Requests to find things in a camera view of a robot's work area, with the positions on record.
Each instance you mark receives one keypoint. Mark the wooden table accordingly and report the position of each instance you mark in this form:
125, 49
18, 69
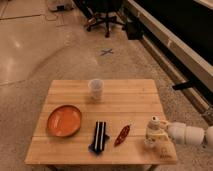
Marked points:
124, 102

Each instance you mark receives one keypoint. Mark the clear plastic cup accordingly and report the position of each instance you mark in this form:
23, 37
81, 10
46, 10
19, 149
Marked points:
96, 88

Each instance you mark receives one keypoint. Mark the white squeeze bottle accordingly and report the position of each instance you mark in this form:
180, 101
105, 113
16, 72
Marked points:
152, 129

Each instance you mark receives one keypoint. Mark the black office chair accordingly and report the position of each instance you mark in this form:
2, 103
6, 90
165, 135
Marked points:
106, 7

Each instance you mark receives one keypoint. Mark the red chili pepper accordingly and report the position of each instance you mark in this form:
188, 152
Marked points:
122, 136

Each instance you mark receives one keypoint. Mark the orange plate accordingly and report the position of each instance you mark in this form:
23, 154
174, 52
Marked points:
64, 121

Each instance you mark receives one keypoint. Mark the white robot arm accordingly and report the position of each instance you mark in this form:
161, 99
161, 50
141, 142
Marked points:
197, 136

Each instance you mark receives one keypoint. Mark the black box on floor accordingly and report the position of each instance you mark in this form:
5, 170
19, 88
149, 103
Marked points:
134, 30

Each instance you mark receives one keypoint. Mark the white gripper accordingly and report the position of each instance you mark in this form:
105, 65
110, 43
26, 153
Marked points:
175, 130

